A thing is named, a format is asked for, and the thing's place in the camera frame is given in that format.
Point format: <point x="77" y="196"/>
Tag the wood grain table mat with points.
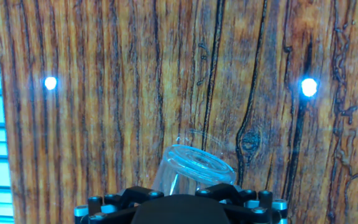
<point x="135" y="77"/>

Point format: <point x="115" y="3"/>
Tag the clear glass cup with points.
<point x="191" y="168"/>

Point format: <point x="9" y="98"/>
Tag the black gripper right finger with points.
<point x="247" y="202"/>

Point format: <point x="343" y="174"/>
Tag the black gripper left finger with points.
<point x="117" y="202"/>

